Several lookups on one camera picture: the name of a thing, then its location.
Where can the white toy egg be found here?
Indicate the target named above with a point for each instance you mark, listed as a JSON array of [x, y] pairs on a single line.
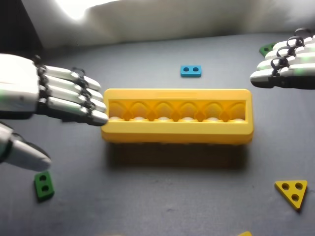
[[162, 119], [139, 119], [114, 119], [212, 119], [237, 120], [187, 119]]

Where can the blue two-hole block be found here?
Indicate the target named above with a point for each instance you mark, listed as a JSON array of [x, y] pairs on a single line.
[[191, 74]]

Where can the green block with holes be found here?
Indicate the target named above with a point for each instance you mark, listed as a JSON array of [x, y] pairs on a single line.
[[265, 50]]

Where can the yellow egg carton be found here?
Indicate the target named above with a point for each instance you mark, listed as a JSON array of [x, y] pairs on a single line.
[[177, 132]]

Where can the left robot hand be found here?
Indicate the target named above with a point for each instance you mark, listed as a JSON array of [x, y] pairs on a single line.
[[17, 86]]

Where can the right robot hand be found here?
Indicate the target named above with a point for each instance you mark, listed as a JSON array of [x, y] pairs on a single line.
[[295, 61]]

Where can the yellow two-hole block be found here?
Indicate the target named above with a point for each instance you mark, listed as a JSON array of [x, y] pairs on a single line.
[[246, 234]]

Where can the yellow three-hole triangle block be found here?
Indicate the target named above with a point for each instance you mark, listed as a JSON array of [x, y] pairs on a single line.
[[292, 191]]

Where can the green two-hole block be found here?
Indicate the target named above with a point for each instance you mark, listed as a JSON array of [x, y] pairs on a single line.
[[49, 194]]

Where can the grey table cloth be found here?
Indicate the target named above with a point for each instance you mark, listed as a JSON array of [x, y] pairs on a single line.
[[147, 184]]

